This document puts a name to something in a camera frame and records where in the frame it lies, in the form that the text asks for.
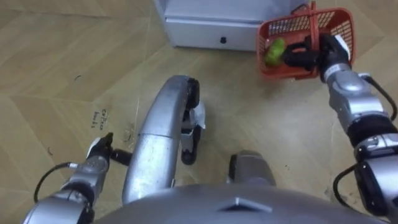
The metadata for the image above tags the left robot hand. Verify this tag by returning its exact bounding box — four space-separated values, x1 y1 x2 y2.
86 132 132 167

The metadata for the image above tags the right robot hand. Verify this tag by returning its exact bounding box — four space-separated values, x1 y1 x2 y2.
281 33 353 77

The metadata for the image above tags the red plastic basket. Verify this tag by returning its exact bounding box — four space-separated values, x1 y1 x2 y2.
256 1 358 81

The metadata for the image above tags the green soft toy fruit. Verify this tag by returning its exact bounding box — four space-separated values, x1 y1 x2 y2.
264 37 287 67

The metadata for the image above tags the white cabinet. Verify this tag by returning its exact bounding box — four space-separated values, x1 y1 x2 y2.
154 0 309 52

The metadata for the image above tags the robot body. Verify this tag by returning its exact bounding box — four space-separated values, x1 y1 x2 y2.
93 183 389 224

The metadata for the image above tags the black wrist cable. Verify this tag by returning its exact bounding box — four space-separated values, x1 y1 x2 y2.
359 73 398 122
33 161 78 203

